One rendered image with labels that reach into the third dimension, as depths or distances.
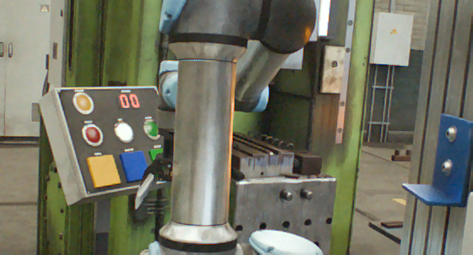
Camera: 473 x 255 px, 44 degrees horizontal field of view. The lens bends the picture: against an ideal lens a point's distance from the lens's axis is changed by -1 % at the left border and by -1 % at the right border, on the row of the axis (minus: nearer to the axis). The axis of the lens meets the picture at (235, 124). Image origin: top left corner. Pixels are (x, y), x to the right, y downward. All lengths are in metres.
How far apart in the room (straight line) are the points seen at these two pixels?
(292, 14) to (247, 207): 1.08
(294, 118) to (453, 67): 1.59
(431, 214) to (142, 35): 1.29
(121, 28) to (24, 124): 4.95
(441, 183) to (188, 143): 0.35
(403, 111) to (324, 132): 7.26
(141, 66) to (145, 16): 0.15
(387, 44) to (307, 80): 6.81
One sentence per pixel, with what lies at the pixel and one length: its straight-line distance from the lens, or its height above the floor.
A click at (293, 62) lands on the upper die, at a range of 1.90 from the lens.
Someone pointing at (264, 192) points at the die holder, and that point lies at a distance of 1.86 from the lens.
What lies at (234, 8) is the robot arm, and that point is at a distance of 0.82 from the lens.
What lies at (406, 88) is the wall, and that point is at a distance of 9.41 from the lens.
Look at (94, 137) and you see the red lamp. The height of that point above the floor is 1.08.
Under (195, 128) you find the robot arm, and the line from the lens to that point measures 0.82.
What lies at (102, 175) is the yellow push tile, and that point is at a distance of 1.44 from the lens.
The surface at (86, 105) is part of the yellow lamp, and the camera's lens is 1.50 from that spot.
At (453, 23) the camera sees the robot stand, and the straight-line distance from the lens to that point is 0.70.
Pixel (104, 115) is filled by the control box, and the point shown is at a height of 1.13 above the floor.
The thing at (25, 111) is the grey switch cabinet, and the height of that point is 0.40.
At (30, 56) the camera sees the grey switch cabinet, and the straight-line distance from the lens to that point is 7.00.
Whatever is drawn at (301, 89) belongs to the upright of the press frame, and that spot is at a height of 1.19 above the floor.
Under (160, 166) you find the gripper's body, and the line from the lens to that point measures 1.32.
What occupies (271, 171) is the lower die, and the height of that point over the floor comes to 0.93.
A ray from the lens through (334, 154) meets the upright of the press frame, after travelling 2.23.
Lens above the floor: 1.34
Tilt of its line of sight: 8 degrees down
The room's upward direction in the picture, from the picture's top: 4 degrees clockwise
